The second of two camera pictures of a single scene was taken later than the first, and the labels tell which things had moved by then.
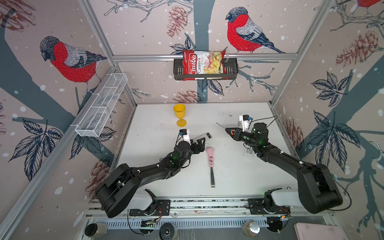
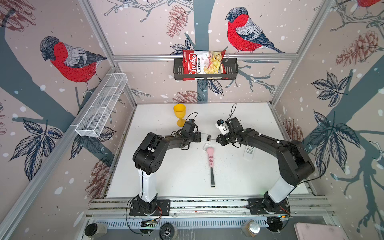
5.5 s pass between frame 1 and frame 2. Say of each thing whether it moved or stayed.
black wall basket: stayed
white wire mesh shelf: stayed
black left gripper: moved
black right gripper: moved
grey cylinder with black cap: stayed
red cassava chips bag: stayed
